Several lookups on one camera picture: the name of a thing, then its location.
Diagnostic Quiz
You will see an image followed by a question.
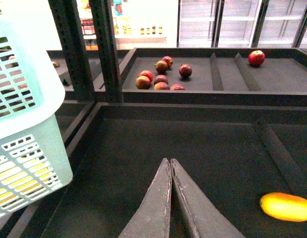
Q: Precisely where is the black produce tray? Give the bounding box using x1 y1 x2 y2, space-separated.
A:
121 48 307 107
21 104 307 238

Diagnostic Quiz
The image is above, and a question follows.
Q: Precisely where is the light blue plastic basket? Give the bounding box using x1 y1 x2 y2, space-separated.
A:
0 11 73 219

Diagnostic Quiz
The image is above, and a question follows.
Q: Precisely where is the black upper produce tray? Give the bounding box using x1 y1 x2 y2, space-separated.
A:
121 48 307 107

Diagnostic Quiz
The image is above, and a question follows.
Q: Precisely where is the yellow mango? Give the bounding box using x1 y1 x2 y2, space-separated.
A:
259 192 307 222

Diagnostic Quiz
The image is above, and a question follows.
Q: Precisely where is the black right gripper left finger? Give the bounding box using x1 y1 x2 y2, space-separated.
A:
119 158 172 238

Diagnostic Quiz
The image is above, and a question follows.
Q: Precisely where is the black shelf post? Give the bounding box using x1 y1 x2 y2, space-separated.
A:
48 0 95 101
89 0 123 103

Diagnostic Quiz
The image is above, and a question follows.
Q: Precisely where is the glass door display fridge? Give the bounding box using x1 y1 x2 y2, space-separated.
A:
177 0 307 48

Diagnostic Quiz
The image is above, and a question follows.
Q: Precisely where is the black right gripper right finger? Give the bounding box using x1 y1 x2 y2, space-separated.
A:
171 159 244 238

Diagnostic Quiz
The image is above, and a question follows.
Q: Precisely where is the red apple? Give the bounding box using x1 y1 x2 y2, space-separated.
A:
248 50 265 66

